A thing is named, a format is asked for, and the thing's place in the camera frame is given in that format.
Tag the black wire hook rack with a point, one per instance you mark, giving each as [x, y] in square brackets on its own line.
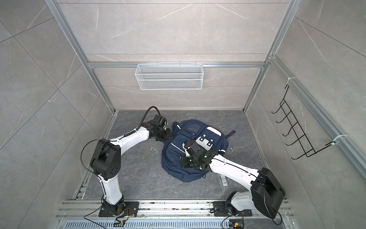
[297, 130]

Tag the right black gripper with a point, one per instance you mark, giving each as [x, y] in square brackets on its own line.
[184, 163]

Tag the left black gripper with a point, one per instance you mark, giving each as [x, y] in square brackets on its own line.
[169, 135]

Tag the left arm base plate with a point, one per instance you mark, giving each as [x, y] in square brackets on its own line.
[120, 209]

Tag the white wire mesh basket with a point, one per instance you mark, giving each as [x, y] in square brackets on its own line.
[170, 76]

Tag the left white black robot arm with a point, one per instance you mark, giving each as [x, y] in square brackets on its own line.
[106, 160]

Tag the clear plastic ruler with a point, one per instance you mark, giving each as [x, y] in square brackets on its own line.
[223, 180]

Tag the navy blue student backpack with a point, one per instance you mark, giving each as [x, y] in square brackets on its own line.
[204, 135]

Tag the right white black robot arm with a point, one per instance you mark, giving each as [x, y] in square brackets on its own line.
[264, 191]

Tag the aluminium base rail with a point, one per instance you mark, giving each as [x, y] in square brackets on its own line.
[167, 214]

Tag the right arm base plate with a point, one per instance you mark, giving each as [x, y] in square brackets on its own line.
[222, 209]

